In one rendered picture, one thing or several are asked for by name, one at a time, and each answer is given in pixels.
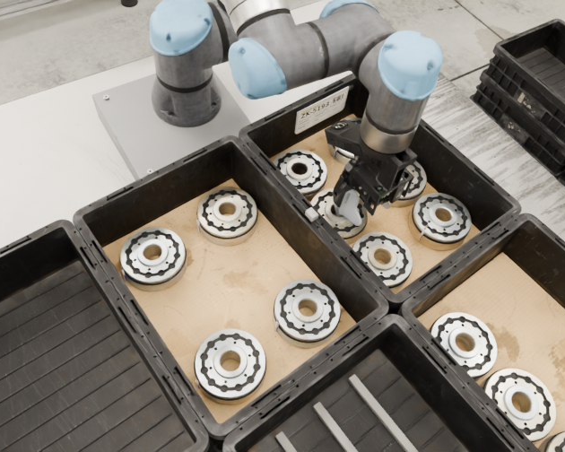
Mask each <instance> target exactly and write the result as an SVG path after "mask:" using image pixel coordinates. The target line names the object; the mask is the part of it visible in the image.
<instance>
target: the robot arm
mask: <svg viewBox="0 0 565 452"><path fill-rule="evenodd" d="M150 42H151V45H152V52H153V59H154V64H155V71H156V77H155V81H154V84H153V87H152V107H153V109H154V111H155V113H156V115H157V116H158V117H159V118H160V119H161V120H163V121H164V122H166V123H168V124H170V125H173V126H178V127H196V126H201V125H204V124H206V123H208V122H210V121H211V120H212V119H214V118H215V117H216V116H217V114H218V113H219V111H220V109H221V106H222V93H221V89H220V86H219V84H218V83H217V81H216V79H215V77H214V75H213V66H214V65H219V64H222V63H226V62H229V65H230V69H231V75H232V78H233V81H234V82H235V84H236V86H237V88H238V89H239V91H240V93H241V94H242V95H243V96H244V97H246V98H248V99H250V100H258V99H263V98H266V97H270V96H274V95H281V94H283V93H285V92H286V91H289V90H292V89H295V88H298V87H300V86H303V85H306V84H309V83H313V82H317V81H319V80H323V79H326V78H329V77H332V76H335V75H338V74H342V73H345V72H348V71H351V72H352V73H353V74H354V75H355V76H356V78H357V79H358V80H359V81H360V82H361V83H362V84H363V85H364V86H365V87H366V88H367V89H368V90H369V98H368V102H367V105H366V108H365V111H364V114H363V118H362V121H361V124H360V125H359V124H356V123H353V122H351V121H349V120H346V119H343V120H340V121H338V122H335V123H333V124H332V125H331V126H330V127H328V128H326V129H325V133H326V140H327V143H329V144H331V145H333V146H335V147H337V148H340V149H342V150H344V151H347V152H349V153H352V154H353V155H354V158H353V159H351V160H349V161H348V162H347V164H346V165H345V167H344V170H343V172H342V174H341V175H340V177H339V179H338V181H337V182H336V184H335V187H334V190H333V201H334V203H335V212H336V215H337V216H338V217H345V218H346V219H348V220H349V221H350V222H352V223H353V224H354V225H356V226H360V225H361V217H360V214H359V212H358V209H357V205H358V203H359V200H360V199H361V200H362V201H363V203H364V204H363V207H364V208H365V209H366V210H367V211H368V212H369V213H370V214H371V216H373V215H374V213H375V211H376V209H377V206H378V205H380V204H381V205H382V206H383V207H385V208H386V209H389V207H390V203H391V204H392V203H393V202H395V201H397V200H398V199H400V197H401V195H402V196H403V197H406V195H407V192H408V190H409V188H410V186H411V184H412V182H413V179H414V175H413V174H412V173H411V172H410V171H409V170H408V169H407V168H406V167H407V166H409V165H411V164H413V163H414V162H415V161H416V158H417V155H416V154H415V153H414V152H413V151H412V150H411V149H410V148H409V147H408V146H409V145H410V144H411V142H412V139H413V136H414V134H415V132H416V129H417V127H418V125H419V123H420V121H421V118H422V114H423V112H424V110H425V108H426V106H427V103H428V101H429V98H430V95H431V94H432V93H433V91H434V90H435V88H436V85H437V82H438V75H439V71H440V68H441V66H442V62H443V54H442V50H441V48H440V46H439V44H438V43H437V42H436V41H435V40H434V39H433V38H431V37H425V36H422V33H421V32H418V31H415V30H402V31H399V32H396V31H395V30H394V29H393V28H392V27H391V26H390V25H389V24H388V23H387V22H386V21H385V20H384V19H383V17H382V16H381V15H380V14H379V12H378V10H377V9H376V8H375V7H374V6H373V5H371V4H369V3H368V2H366V1H365V0H333V1H332V2H331V1H330V2H328V3H327V4H326V6H325V7H324V8H323V10H322V12H321V14H320V15H319V18H318V19H316V20H313V21H310V22H303V23H300V24H297V25H296V24H295V22H294V20H293V17H292V15H291V11H290V8H289V6H288V4H287V2H286V0H214V1H211V2H208V3H206V1H205V0H164V1H162V2H161V3H159V4H158V5H157V6H156V7H155V9H154V11H153V13H152V15H151V18H150ZM408 181H409V183H408V185H407V188H406V190H404V187H405V185H406V183H407V182H408ZM356 191H357V192H358V193H359V194H360V196H359V195H358V193H357V192H356ZM359 198H360V199H359ZM388 201H389V202H390V203H389V202H388ZM371 205H372V206H374V207H373V209H372V207H371Z"/></svg>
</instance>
